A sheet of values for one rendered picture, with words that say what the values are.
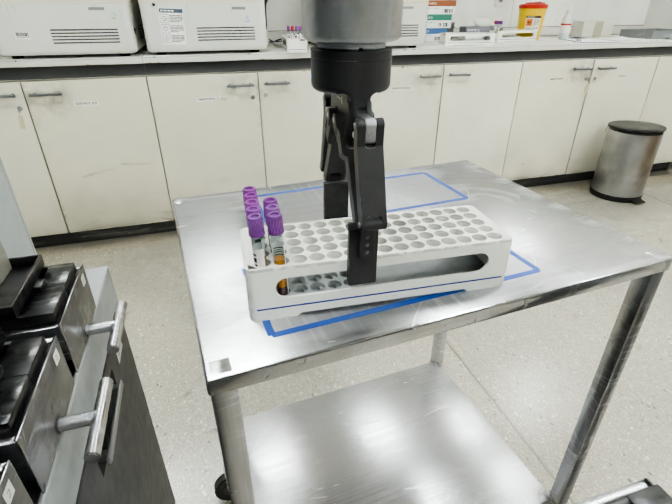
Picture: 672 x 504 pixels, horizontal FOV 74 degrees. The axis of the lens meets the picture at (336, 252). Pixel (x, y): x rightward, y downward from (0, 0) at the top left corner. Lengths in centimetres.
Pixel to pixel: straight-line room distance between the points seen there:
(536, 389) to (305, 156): 162
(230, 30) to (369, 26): 199
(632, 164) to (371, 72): 295
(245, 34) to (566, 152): 218
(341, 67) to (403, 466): 81
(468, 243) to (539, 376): 125
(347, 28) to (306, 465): 84
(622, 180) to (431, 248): 288
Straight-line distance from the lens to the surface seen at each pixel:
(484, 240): 52
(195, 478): 139
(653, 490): 41
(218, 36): 238
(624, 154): 328
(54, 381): 54
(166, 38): 236
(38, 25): 243
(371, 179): 40
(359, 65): 42
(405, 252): 48
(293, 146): 249
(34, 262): 68
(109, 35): 238
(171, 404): 158
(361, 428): 107
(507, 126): 305
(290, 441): 106
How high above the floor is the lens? 111
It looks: 29 degrees down
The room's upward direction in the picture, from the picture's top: straight up
